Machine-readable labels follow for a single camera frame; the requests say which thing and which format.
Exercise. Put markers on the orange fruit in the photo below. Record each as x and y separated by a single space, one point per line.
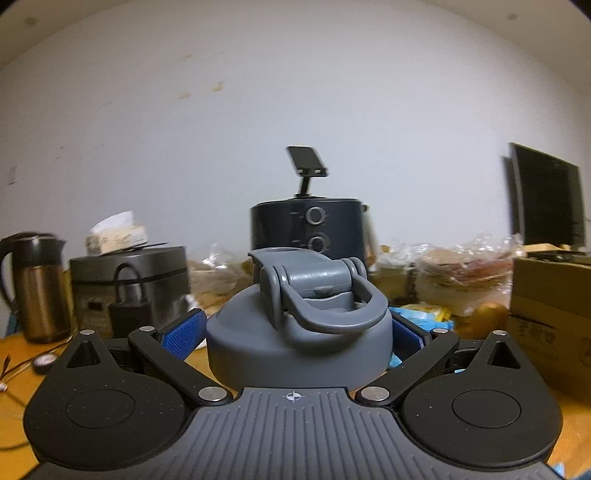
489 321

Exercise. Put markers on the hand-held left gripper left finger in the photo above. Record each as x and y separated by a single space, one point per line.
184 332

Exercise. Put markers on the clear shaker bottle grey lid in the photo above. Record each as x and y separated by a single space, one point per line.
295 350

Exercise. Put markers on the black phone stand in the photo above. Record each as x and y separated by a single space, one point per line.
307 159

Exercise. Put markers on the dark blue air fryer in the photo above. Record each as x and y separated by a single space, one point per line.
277 226

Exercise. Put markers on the black monitor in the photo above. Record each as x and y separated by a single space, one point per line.
545 198

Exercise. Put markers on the clear bag of bread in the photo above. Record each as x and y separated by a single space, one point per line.
217 277

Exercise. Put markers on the clear bag of food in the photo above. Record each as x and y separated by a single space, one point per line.
461 272

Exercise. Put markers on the blue wipes packet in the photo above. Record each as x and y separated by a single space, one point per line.
425 316

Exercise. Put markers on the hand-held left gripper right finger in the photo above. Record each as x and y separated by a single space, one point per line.
408 334

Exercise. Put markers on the steel electric kettle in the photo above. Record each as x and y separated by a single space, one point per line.
41 295

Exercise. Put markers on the black portable air pump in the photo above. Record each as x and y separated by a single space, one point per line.
129 318

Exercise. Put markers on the white tube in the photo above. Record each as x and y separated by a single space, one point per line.
369 230

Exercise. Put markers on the dark grey rice cooker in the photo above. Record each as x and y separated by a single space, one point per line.
152 267

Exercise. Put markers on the soft tissue pack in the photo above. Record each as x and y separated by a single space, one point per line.
115 235

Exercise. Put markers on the cardboard box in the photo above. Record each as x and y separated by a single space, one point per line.
549 323

